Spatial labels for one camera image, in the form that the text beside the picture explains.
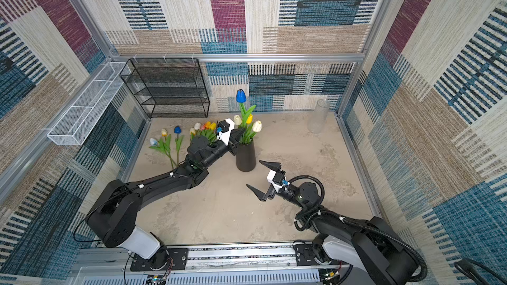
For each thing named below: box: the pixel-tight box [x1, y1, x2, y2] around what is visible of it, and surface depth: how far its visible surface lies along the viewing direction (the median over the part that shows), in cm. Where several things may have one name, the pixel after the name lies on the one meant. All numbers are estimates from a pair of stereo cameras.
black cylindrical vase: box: [235, 138, 257, 173], surface depth 97 cm
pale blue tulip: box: [149, 137, 175, 169], surface depth 107 cm
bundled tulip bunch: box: [189, 121, 218, 146], surface depth 110 cm
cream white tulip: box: [248, 120, 263, 142], surface depth 76 cm
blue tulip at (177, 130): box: [173, 125, 185, 165], surface depth 111 cm
